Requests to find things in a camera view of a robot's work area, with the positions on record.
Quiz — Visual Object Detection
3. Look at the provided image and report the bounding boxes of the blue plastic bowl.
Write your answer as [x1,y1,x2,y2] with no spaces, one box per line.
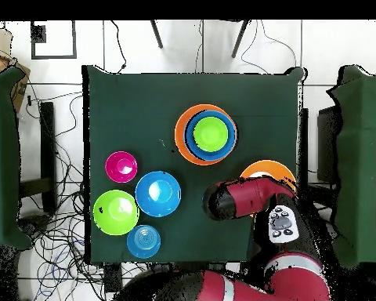
[183,110,237,162]
[135,171,182,218]

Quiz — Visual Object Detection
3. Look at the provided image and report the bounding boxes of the large orange plastic bowl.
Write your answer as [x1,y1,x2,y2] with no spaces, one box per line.
[174,103,237,166]
[239,159,298,192]

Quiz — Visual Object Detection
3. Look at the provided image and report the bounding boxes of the small green plastic bowl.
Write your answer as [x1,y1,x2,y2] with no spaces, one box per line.
[193,116,230,154]

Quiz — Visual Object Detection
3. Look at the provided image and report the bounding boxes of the small pink plastic bowl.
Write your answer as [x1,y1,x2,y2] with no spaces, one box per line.
[105,150,139,183]

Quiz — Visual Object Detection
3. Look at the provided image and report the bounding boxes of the dark green table cloth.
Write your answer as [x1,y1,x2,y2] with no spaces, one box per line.
[81,64,308,264]

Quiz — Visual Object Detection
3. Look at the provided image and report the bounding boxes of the small translucent blue bowl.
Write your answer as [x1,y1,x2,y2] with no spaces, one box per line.
[126,224,161,259]

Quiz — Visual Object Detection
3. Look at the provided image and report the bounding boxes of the large green plastic bowl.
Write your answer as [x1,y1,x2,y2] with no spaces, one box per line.
[92,189,140,236]

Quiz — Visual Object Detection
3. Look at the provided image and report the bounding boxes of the black power strip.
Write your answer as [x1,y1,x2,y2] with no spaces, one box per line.
[103,263,124,294]

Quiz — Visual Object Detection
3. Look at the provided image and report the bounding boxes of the black tripod leg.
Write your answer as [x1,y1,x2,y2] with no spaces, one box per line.
[149,20,165,50]
[230,20,251,60]

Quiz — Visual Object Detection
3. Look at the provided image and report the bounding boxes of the black floor stand bar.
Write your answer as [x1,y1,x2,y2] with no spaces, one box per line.
[18,101,58,214]

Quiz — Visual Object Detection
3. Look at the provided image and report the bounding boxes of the black box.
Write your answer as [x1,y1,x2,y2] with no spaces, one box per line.
[316,105,343,183]

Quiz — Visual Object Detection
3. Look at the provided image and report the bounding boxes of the black stand base with knob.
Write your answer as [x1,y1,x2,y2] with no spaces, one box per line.
[17,215,52,240]

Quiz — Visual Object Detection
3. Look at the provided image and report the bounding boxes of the green cloth covered table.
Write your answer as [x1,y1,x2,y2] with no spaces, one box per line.
[327,64,376,267]
[0,67,32,252]

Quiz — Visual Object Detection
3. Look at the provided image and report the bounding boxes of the thin black floor cable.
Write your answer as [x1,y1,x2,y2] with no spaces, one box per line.
[110,20,128,72]

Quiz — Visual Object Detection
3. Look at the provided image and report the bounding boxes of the black square frame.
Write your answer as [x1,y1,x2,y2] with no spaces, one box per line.
[30,20,78,60]

